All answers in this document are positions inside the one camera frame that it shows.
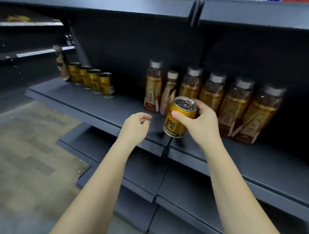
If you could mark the person's left hand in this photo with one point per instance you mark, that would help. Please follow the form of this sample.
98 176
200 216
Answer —
132 129

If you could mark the person's right forearm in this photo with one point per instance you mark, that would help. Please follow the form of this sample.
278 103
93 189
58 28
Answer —
231 192

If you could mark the dark grey metal shelf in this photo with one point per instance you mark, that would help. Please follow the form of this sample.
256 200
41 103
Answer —
96 108

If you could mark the person's right hand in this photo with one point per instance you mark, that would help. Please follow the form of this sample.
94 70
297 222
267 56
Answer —
205 127

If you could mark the black store shelving white strips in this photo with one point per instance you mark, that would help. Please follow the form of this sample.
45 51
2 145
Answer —
24 72

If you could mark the brown coffee bottle beige cap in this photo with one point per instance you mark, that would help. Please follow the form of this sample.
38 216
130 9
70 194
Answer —
62 67
169 94

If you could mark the person's left forearm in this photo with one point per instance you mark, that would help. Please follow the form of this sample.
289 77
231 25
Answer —
96 190

